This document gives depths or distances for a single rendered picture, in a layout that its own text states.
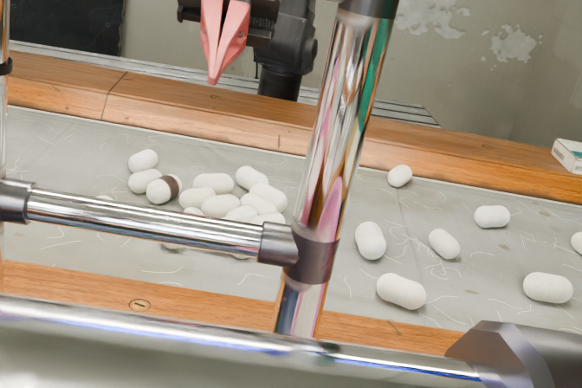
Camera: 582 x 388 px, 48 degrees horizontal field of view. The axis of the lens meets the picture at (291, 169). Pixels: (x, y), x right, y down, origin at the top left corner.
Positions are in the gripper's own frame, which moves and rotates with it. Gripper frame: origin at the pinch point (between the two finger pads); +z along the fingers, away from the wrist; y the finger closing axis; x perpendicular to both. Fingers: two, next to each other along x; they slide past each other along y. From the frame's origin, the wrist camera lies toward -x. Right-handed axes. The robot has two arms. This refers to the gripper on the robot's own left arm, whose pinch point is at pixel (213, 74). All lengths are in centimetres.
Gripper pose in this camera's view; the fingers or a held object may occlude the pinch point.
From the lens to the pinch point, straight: 63.7
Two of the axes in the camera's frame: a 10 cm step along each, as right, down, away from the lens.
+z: -1.2, 8.8, -4.6
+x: -1.4, 4.4, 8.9
